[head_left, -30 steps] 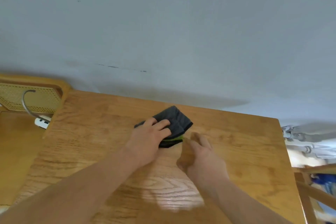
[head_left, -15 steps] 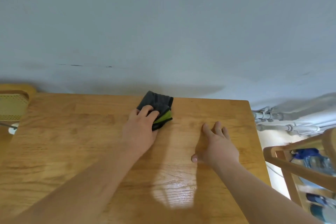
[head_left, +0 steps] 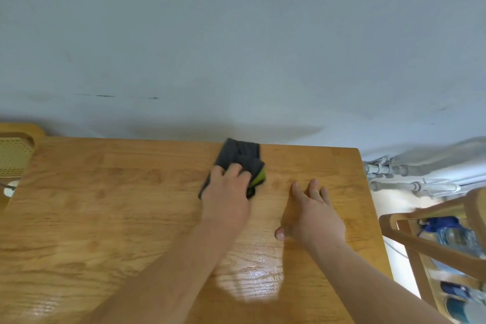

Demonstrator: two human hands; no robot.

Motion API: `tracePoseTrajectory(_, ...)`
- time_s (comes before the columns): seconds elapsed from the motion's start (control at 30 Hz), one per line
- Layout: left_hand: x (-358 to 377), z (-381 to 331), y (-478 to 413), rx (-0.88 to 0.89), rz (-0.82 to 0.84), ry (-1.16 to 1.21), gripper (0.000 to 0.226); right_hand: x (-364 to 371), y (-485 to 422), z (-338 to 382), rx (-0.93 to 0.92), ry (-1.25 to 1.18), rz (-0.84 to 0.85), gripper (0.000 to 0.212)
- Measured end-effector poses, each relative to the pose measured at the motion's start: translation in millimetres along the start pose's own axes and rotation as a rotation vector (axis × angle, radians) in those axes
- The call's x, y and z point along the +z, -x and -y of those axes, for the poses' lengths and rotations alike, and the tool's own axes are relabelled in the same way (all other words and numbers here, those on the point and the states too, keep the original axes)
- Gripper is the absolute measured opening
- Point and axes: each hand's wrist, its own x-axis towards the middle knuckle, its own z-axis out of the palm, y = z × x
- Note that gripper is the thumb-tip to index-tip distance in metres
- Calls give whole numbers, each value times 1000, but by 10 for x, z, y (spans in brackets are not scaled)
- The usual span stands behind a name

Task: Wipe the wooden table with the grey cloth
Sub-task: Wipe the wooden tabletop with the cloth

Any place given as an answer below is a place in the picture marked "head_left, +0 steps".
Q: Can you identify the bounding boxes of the person's left hand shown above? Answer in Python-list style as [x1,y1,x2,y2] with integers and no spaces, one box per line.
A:
[200,163,254,237]

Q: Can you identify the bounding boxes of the person's right hand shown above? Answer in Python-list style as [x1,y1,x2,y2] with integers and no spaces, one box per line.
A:
[274,178,347,251]

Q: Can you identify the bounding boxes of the dark grey cleaning cloth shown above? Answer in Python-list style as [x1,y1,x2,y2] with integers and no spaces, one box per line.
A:
[198,138,267,200]

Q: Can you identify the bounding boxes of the person's left forearm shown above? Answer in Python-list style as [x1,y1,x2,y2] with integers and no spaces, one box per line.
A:
[77,220,252,324]

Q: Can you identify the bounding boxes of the person's right forearm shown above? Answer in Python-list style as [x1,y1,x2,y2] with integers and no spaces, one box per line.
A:
[304,239,453,324]

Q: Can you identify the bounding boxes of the wooden table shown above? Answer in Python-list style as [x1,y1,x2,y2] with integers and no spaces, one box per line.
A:
[0,137,394,324]

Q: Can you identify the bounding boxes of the wooden rattan chair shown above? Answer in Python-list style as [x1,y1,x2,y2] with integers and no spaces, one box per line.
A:
[0,122,48,211]
[379,187,486,313]

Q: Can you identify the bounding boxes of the small dark blue bottle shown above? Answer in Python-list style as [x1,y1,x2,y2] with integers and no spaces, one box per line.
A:
[440,281,476,298]

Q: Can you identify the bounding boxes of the teal capped bottle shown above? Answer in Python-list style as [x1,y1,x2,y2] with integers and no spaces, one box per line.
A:
[446,297,486,324]

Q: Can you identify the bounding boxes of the white handheld device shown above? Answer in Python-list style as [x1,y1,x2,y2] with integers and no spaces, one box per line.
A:
[3,179,21,198]

